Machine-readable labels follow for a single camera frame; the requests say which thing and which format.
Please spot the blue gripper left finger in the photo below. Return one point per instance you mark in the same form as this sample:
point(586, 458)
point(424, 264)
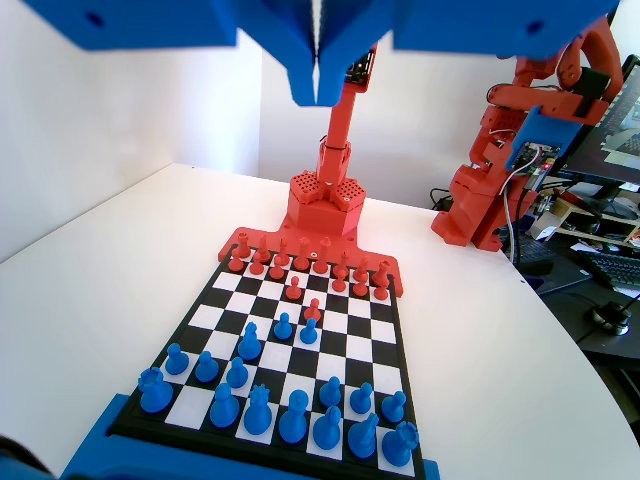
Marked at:
point(200, 22)

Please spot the black keyboard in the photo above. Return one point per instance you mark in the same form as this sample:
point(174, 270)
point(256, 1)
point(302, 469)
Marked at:
point(612, 267)

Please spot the blue rook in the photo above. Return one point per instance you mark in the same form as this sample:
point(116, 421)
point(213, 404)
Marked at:
point(155, 391)
point(400, 444)

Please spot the red pawn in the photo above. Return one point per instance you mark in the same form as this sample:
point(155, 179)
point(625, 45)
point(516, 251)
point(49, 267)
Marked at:
point(236, 263)
point(359, 287)
point(257, 268)
point(381, 292)
point(295, 290)
point(338, 283)
point(276, 272)
point(312, 311)

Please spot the wooden desk shelf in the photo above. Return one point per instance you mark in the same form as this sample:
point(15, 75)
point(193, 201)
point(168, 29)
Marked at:
point(565, 210)

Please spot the red king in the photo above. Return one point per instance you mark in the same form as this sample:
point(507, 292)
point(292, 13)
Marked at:
point(322, 257)

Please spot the blue pawn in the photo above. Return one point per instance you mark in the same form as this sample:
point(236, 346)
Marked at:
point(330, 392)
point(361, 398)
point(394, 405)
point(236, 375)
point(283, 327)
point(176, 360)
point(205, 367)
point(309, 332)

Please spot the black and white chessboard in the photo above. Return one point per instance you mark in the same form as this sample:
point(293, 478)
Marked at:
point(350, 345)

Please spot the blue controller board holder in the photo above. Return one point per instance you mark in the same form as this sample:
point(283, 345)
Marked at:
point(540, 130)

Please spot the blue queen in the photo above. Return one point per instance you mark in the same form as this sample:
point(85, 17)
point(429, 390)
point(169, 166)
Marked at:
point(258, 414)

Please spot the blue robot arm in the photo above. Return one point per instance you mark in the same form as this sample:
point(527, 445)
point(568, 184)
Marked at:
point(15, 462)

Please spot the black monitor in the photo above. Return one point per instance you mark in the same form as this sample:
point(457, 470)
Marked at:
point(620, 130)

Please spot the blue king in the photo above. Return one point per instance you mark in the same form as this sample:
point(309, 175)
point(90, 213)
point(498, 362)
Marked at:
point(293, 419)

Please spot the row of blue chess pieces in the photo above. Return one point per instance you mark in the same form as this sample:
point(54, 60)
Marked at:
point(95, 445)

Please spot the black monitor stand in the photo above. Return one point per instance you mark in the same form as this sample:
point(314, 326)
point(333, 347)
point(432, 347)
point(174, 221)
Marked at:
point(607, 192)

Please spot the red rook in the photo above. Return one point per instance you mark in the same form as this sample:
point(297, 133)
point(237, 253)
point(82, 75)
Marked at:
point(383, 272)
point(243, 245)

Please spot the blue knight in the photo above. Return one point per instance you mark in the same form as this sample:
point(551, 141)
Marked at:
point(363, 436)
point(249, 344)

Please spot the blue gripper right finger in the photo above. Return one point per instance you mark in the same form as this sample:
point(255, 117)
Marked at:
point(450, 22)

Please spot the black computer mouse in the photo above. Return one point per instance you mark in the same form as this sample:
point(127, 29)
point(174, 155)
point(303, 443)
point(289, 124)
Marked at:
point(612, 315)

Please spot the red bishop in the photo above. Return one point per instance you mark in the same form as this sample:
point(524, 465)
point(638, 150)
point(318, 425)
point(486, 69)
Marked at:
point(344, 263)
point(283, 251)

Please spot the blue bishop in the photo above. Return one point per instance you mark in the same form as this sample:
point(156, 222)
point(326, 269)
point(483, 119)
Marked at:
point(223, 406)
point(327, 429)

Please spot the red knight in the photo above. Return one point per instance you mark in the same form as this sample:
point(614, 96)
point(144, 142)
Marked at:
point(262, 248)
point(363, 267)

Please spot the black camera module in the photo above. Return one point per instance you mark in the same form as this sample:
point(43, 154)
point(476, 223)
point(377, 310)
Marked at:
point(361, 66)

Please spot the red robot arm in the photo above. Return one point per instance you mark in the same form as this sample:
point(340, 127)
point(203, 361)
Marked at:
point(465, 200)

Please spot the red queen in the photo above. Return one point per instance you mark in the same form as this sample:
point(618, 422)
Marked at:
point(301, 256)

